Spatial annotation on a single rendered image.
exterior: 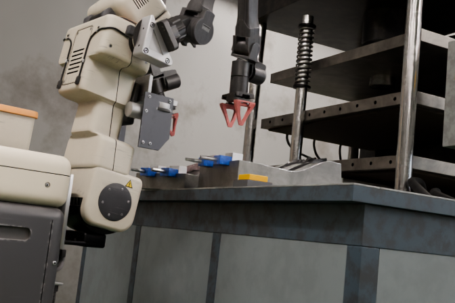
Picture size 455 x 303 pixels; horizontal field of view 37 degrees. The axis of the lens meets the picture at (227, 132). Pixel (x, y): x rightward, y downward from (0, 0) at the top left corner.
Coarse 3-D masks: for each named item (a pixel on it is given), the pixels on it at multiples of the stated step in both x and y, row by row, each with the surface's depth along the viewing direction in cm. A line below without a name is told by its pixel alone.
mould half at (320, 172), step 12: (204, 168) 221; (216, 168) 214; (228, 168) 206; (240, 168) 201; (252, 168) 203; (264, 168) 205; (276, 168) 207; (288, 168) 224; (300, 168) 217; (312, 168) 214; (324, 168) 216; (336, 168) 218; (204, 180) 219; (216, 180) 212; (228, 180) 205; (276, 180) 207; (288, 180) 209; (300, 180) 211; (312, 180) 213; (324, 180) 216; (336, 180) 218
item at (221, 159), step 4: (200, 156) 205; (204, 156) 205; (208, 156) 205; (216, 156) 208; (220, 156) 206; (224, 156) 206; (228, 156) 207; (232, 156) 207; (236, 156) 208; (240, 156) 208; (212, 160) 206; (216, 160) 207; (220, 160) 205; (224, 160) 206; (228, 160) 207; (232, 160) 207; (216, 164) 208; (220, 164) 207; (224, 164) 206; (228, 164) 207
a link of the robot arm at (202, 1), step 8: (192, 0) 195; (200, 0) 193; (208, 0) 194; (184, 8) 197; (192, 8) 194; (200, 8) 192; (208, 8) 194; (200, 16) 192; (208, 16) 192; (192, 24) 190; (200, 24) 191; (208, 24) 193; (192, 32) 190; (200, 32) 192; (208, 32) 194; (192, 40) 192; (200, 40) 192; (208, 40) 194
